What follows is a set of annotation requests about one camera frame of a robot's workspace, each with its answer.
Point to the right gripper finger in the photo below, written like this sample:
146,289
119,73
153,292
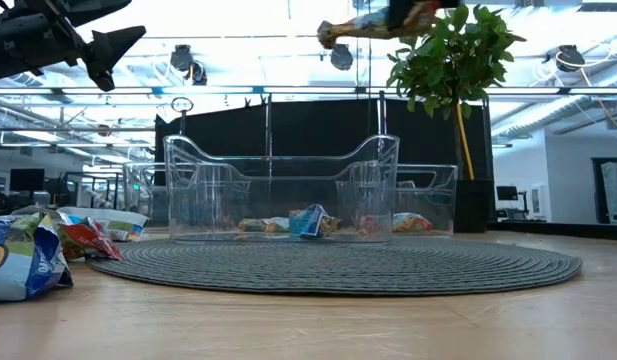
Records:
400,12

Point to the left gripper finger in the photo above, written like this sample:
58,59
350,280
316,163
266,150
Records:
108,50
95,10

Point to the brown blue granola bar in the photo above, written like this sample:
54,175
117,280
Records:
358,29

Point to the red white granola bar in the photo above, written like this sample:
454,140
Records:
88,240

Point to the blue white green granola bar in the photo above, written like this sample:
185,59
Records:
23,260

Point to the green potted plant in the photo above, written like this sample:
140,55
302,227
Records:
448,65

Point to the round black ceiling light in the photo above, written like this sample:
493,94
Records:
341,57
199,74
181,57
569,58

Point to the black computer monitor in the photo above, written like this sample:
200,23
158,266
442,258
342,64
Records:
507,193
27,180

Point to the black partition screen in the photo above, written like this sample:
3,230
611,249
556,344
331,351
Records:
313,125

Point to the clear plastic bin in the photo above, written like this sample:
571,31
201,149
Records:
428,195
143,190
213,200

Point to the round grey woven placemat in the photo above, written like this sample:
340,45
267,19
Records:
338,270

